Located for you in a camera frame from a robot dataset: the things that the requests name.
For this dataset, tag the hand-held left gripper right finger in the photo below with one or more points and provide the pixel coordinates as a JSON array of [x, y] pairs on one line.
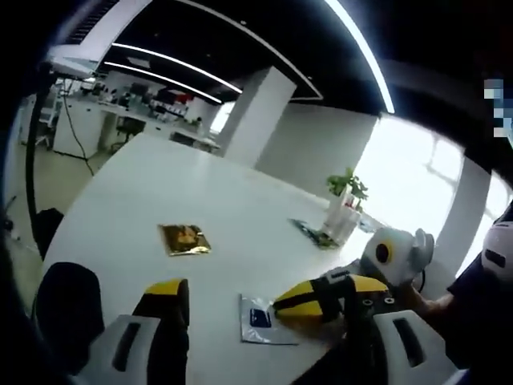
[[368, 345]]

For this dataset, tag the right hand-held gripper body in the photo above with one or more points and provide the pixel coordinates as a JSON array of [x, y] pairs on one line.
[[401, 256]]

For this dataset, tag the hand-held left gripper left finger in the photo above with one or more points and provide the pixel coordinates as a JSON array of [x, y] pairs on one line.
[[168, 345]]

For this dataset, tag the silver skincare sachet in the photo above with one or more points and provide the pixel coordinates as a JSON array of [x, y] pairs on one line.
[[252, 337]]

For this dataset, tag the green black skincare sachet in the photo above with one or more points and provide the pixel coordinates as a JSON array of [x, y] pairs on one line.
[[312, 236]]

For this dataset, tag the plain white skincare bottle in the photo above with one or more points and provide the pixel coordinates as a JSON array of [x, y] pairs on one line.
[[330, 224]]

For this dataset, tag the long white skincare tube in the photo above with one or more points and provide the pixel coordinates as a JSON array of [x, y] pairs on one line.
[[342, 212]]

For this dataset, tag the gold skincare sachet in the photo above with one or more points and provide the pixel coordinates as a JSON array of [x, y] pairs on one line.
[[184, 240]]

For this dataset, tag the person's right hand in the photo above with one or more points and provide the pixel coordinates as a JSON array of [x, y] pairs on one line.
[[429, 306]]

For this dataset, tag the small bluish object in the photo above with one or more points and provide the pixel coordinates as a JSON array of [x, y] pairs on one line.
[[366, 225]]

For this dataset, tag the large window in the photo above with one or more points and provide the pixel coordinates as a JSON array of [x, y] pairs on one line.
[[481, 208], [409, 188]]

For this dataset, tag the potted green plant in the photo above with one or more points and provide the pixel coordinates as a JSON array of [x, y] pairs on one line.
[[348, 184]]

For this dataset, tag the white chest-worn device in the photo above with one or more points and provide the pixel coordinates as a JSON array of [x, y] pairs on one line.
[[497, 248]]

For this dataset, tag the long ceiling light strip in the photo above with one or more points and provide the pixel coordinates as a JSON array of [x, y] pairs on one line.
[[364, 44]]

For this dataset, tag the black swivel office chair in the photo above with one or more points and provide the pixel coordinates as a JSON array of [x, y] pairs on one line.
[[130, 128]]

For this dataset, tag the black curved stand pole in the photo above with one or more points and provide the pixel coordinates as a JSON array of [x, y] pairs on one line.
[[31, 160]]

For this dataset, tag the white counter cabinets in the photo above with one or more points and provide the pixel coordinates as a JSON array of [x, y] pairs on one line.
[[80, 132]]

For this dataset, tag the white mesh office chair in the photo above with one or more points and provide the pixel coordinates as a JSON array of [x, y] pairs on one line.
[[48, 124]]

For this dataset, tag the white ceiling air conditioner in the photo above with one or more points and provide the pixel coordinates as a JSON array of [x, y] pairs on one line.
[[116, 24]]

